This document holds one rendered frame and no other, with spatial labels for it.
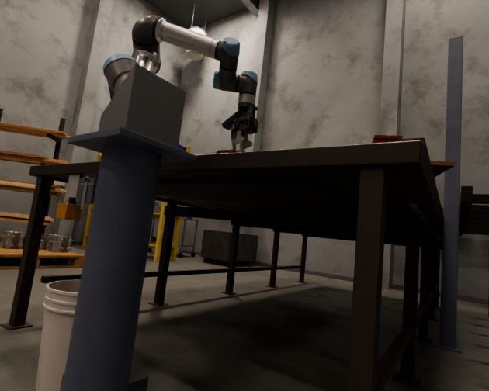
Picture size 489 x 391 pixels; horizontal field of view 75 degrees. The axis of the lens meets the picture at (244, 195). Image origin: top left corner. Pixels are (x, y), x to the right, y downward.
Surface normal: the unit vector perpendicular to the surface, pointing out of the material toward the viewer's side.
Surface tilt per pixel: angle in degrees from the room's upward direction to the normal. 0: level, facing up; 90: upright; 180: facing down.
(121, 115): 90
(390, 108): 90
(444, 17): 90
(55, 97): 90
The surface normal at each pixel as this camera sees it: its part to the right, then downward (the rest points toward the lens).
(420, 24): -0.57, -0.17
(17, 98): 0.81, 0.01
